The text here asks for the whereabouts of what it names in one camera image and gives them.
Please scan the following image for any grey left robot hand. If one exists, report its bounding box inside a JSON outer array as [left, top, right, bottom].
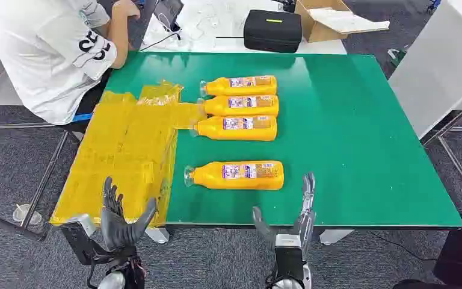
[[100, 176, 158, 253]]

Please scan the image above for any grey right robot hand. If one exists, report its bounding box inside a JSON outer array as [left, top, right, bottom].
[[251, 172, 316, 262]]

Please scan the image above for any orange drink bottle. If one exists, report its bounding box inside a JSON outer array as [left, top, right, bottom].
[[197, 95, 280, 117], [199, 75, 277, 98], [189, 115, 278, 142], [183, 160, 285, 191]]

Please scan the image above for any white table foot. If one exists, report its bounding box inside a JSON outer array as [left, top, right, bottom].
[[319, 229, 355, 246], [144, 226, 170, 244]]

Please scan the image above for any yellow plastic sheet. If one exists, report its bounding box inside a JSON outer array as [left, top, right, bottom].
[[49, 79, 208, 228]]

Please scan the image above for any green table mat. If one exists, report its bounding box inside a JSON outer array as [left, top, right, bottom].
[[105, 52, 462, 229]]

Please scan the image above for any clear plastic cup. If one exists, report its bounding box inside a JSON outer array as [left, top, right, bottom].
[[13, 204, 43, 226]]

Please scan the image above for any brown cardboard box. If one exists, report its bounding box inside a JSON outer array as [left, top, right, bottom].
[[294, 0, 390, 43]]

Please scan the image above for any black zip case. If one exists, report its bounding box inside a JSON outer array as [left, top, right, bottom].
[[243, 9, 303, 54]]

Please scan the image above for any person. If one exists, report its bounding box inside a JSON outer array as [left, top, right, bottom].
[[0, 0, 142, 134]]

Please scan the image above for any white foam sheet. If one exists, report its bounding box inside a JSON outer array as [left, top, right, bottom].
[[309, 7, 390, 35]]

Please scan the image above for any white side table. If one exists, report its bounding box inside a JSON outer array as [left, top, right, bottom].
[[388, 0, 462, 214]]

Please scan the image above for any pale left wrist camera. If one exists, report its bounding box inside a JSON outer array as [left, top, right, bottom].
[[60, 214, 108, 266]]

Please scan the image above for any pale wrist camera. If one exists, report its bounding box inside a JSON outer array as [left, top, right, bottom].
[[274, 234, 306, 280], [60, 214, 108, 266]]

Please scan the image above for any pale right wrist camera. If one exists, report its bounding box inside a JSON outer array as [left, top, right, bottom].
[[274, 234, 306, 280]]

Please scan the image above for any metal table frame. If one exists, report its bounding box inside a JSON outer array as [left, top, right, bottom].
[[0, 123, 72, 243]]

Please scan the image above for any thin black floor cable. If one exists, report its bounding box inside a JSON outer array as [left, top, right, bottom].
[[368, 231, 439, 263]]

